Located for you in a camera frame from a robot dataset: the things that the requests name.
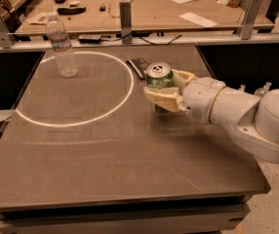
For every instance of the small white paper note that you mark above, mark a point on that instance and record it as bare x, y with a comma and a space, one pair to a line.
195, 19

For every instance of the right metal bracket post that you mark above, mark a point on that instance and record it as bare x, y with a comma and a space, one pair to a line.
246, 29

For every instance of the middle metal bracket post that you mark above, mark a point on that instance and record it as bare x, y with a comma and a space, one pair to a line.
126, 22

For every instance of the black device on table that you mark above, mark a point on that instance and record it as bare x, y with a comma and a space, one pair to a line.
71, 11

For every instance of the small clear bottle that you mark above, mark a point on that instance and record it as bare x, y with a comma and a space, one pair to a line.
263, 90
242, 88

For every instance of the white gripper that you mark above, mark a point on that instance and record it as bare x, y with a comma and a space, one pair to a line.
200, 97

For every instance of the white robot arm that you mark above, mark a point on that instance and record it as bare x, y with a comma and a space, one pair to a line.
251, 121

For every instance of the wooden background table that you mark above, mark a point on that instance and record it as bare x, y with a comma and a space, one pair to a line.
151, 16

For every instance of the black power adapter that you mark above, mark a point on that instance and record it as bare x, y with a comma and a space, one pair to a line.
89, 39

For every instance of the green soda can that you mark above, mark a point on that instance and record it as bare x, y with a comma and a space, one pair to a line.
159, 75

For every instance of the clear plastic water bottle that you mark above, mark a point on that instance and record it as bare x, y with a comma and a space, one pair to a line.
62, 46

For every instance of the black rxbar chocolate wrapper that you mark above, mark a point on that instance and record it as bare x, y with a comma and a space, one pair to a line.
139, 65

